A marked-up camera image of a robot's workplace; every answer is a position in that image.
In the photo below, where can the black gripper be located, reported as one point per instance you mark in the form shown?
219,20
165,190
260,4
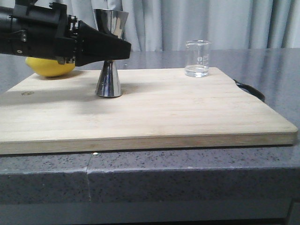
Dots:
51,33

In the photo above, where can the steel double jigger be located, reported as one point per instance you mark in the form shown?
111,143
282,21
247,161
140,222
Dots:
110,22

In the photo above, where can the glass measuring beaker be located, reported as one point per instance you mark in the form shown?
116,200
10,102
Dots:
197,58

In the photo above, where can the yellow lemon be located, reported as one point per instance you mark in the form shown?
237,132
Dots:
48,68

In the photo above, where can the grey curtain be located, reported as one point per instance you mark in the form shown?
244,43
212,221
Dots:
166,25

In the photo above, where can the wooden cutting board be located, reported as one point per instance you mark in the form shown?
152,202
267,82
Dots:
159,108

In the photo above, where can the black cutting board handle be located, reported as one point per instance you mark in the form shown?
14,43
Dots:
251,90

